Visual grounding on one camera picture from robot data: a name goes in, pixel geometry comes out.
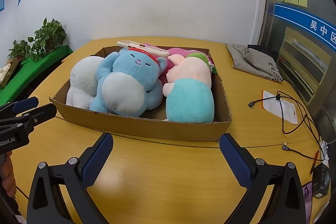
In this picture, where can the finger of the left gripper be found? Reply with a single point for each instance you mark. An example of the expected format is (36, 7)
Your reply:
(35, 117)
(15, 108)

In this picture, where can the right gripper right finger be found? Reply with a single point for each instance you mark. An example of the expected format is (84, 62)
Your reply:
(286, 203)

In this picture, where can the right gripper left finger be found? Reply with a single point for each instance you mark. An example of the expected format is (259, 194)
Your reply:
(46, 202)

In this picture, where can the white clear phone case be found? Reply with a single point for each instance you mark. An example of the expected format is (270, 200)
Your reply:
(131, 45)

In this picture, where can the person left hand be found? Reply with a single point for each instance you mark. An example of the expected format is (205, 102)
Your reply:
(8, 181)

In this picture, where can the purple card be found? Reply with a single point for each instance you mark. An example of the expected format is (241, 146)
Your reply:
(308, 200)

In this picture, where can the small black box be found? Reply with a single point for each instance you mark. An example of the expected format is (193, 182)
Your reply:
(320, 181)

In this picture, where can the red pen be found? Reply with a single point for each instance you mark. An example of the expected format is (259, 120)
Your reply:
(314, 162)

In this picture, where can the white plush toy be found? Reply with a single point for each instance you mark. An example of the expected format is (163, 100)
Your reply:
(83, 83)

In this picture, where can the green potted plant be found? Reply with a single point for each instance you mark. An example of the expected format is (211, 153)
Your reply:
(46, 39)

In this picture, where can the white paper sheet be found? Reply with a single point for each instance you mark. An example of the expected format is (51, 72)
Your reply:
(280, 108)

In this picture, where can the blue plush bear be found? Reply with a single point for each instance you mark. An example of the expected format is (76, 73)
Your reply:
(128, 83)

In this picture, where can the magenta plush toy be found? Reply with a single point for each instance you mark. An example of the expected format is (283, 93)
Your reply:
(184, 53)

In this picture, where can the pink pig plush teal shirt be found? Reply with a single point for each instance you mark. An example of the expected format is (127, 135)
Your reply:
(189, 98)

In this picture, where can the brown cardboard box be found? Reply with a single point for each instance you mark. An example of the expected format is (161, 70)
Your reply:
(152, 123)

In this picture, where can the grey cloth bag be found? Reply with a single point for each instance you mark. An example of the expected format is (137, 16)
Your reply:
(254, 62)

